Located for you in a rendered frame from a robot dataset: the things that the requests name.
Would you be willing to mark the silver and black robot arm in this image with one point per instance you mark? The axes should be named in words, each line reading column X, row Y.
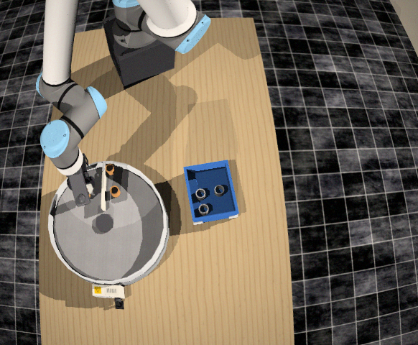
column 175, row 23

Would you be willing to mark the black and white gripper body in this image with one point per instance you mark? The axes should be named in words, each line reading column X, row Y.
column 84, row 168

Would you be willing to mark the blue crate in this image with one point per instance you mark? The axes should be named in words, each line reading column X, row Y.
column 207, row 176

